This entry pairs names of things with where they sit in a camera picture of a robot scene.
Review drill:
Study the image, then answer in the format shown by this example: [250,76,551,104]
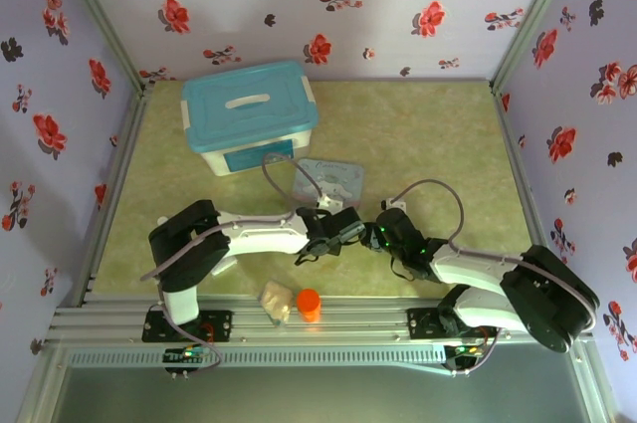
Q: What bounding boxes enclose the orange plastic cylinder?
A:
[296,288,323,324]

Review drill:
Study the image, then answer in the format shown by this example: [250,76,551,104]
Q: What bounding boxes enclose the green circuit board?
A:
[446,342,487,374]
[163,345,211,365]

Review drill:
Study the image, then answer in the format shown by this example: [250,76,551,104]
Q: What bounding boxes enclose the blue lidded storage box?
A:
[179,60,320,178]

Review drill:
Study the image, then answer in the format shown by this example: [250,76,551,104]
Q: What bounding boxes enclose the aluminium side rail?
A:
[490,84,582,301]
[58,87,149,308]

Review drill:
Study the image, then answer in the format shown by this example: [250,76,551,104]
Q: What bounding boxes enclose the slotted grey cable duct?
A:
[64,346,449,369]

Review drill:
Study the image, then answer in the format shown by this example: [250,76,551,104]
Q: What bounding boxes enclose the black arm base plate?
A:
[406,307,499,341]
[141,309,234,344]

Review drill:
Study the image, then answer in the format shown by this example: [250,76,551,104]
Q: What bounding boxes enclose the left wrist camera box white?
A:
[315,193,345,211]

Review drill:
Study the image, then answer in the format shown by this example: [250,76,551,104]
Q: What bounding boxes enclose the cartoon print tin box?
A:
[293,155,366,211]

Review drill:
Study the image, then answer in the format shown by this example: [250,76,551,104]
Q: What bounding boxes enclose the aluminium corner post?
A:
[45,0,148,94]
[489,0,584,96]

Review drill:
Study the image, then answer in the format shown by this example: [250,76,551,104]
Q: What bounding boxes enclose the aluminium front rail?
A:
[47,295,596,345]

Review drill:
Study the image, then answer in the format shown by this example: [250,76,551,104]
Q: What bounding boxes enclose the clear bag beige contents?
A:
[259,280,295,329]

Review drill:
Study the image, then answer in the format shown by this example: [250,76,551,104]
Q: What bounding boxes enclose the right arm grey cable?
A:
[392,178,598,377]

